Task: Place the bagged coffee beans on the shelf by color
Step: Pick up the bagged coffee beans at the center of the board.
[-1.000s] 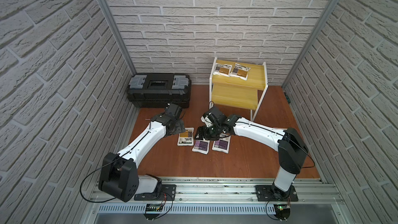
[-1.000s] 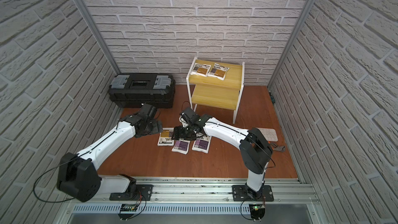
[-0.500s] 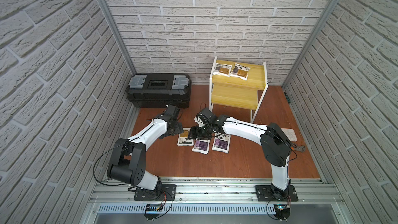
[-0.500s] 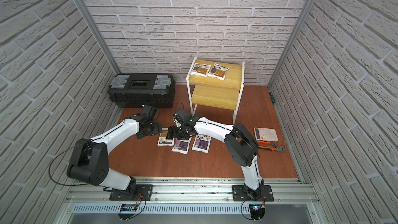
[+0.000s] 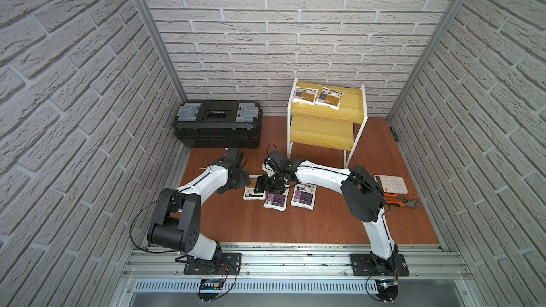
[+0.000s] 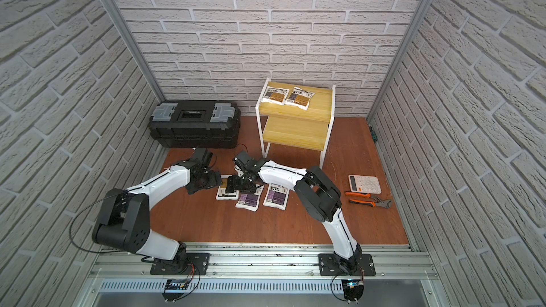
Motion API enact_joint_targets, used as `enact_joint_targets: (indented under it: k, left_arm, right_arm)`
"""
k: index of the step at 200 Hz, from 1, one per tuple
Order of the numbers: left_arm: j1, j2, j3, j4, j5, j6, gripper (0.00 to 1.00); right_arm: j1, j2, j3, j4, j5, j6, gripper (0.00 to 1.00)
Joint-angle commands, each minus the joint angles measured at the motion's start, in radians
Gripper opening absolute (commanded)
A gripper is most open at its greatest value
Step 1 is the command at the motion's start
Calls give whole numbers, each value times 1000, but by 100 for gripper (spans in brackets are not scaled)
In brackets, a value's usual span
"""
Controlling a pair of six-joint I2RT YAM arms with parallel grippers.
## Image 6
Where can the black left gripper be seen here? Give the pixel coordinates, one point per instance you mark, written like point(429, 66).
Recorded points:
point(211, 179)

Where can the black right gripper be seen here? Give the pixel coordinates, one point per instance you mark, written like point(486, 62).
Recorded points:
point(233, 184)

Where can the yellow coffee bag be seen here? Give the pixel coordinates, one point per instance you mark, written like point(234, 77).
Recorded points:
point(299, 98)
point(276, 96)
point(222, 193)

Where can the yellow coffee bag bottom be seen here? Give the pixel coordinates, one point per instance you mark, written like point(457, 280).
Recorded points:
point(276, 96)

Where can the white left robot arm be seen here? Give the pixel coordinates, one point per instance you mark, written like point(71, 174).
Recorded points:
point(124, 221)

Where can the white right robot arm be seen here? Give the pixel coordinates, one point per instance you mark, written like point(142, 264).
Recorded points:
point(318, 194)

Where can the purple coffee bag left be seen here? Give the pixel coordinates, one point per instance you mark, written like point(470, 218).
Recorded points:
point(250, 201)

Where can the purple coffee bag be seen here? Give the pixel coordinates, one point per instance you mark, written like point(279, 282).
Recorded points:
point(250, 201)
point(276, 197)

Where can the purple coffee bag middle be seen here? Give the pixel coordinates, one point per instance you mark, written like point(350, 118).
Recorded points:
point(276, 197)

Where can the black plastic toolbox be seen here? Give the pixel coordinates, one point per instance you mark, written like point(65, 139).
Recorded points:
point(196, 123)

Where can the left controller board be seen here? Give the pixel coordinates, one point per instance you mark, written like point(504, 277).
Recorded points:
point(176, 289)

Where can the controller board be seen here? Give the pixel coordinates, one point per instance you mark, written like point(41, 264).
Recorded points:
point(176, 289)
point(353, 290)

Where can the white calculator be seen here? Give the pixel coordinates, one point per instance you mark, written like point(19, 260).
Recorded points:
point(364, 184)

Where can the right controller board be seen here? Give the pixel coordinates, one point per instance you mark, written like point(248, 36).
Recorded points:
point(353, 290)

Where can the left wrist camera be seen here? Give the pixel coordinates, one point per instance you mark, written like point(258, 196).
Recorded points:
point(202, 157)

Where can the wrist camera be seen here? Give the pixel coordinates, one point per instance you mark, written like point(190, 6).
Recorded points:
point(202, 157)
point(244, 161)

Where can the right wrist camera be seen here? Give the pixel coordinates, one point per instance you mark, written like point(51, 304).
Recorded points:
point(244, 161)

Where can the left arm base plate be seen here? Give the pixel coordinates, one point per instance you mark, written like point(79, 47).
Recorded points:
point(182, 264)

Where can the white frame wooden shelf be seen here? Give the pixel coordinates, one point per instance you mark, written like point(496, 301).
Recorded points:
point(288, 125)

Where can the aluminium rail frame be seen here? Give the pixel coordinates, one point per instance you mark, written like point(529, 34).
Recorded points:
point(288, 267)

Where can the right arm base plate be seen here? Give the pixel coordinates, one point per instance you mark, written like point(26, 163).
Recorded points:
point(331, 265)

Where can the orange handled pliers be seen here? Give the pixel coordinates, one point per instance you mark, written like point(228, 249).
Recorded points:
point(367, 199)

